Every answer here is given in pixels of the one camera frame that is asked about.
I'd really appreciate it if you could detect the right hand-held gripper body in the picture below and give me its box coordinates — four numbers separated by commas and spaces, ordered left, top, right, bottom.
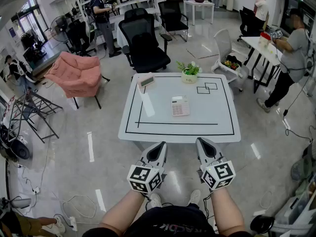
196, 137, 237, 191

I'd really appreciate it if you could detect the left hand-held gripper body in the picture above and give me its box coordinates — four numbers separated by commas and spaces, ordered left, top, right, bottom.
126, 141, 168, 195

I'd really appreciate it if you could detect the white desk calculator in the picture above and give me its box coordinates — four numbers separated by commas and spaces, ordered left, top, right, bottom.
171, 95, 191, 117

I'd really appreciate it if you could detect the person's right forearm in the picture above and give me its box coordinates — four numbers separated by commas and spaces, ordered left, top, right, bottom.
211, 186, 245, 235

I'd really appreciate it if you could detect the person's left forearm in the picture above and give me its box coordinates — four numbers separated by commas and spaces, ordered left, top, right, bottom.
98, 189, 146, 232

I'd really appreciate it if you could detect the person's white right shoe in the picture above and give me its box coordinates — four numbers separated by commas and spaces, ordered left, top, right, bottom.
187, 189, 202, 206

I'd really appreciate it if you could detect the person's white shoe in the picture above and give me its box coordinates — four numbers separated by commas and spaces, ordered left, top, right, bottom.
187, 189, 202, 206
149, 193, 162, 208

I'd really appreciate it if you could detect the person's white left shoe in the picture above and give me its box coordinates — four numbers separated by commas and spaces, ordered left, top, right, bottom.
149, 193, 162, 208

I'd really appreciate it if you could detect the person's black clothing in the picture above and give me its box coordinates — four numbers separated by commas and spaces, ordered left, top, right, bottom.
82, 203, 250, 237

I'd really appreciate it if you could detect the pink digital clock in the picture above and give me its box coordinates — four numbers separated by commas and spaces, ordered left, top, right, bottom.
137, 73, 156, 89

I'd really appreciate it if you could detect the black round object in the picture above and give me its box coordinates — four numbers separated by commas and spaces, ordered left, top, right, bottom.
250, 215, 276, 235

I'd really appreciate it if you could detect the potted green plant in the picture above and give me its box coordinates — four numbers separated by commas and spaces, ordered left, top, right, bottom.
176, 60, 203, 84

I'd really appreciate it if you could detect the pile of bags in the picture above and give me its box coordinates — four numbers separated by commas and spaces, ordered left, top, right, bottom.
290, 142, 316, 200

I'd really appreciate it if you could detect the flower basket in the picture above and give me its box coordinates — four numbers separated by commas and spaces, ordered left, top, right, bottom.
223, 59, 241, 71

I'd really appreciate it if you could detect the pink armchair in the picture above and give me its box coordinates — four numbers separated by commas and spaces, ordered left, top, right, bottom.
44, 51, 111, 110

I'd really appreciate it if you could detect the black office chair with headrest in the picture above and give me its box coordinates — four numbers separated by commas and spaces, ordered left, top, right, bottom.
118, 8, 173, 74

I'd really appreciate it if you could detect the white swivel chair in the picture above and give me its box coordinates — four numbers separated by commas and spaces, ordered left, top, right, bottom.
211, 29, 250, 92

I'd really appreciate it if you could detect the white desk with black legs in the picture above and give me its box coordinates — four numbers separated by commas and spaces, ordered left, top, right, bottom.
240, 35, 283, 94

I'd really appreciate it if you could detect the red and white container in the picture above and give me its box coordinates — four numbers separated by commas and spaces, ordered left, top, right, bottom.
258, 32, 272, 49

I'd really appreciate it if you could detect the black round floor device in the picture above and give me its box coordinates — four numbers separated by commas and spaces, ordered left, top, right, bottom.
0, 124, 32, 161

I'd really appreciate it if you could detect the black cantilever chair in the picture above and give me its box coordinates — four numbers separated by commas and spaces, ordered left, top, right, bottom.
158, 0, 190, 42

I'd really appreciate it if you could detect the small white table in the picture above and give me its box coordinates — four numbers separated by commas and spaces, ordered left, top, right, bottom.
183, 0, 215, 26

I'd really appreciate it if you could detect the black standing fan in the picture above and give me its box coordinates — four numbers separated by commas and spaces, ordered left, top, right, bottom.
49, 15, 73, 51

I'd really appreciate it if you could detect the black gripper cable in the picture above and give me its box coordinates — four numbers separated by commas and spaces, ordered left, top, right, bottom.
202, 193, 213, 220

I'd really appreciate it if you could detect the black cable with adapter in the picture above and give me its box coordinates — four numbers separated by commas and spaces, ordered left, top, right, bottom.
282, 75, 316, 143

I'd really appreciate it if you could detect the black folding metal frame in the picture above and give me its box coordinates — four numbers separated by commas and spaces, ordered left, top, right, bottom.
7, 89, 64, 144

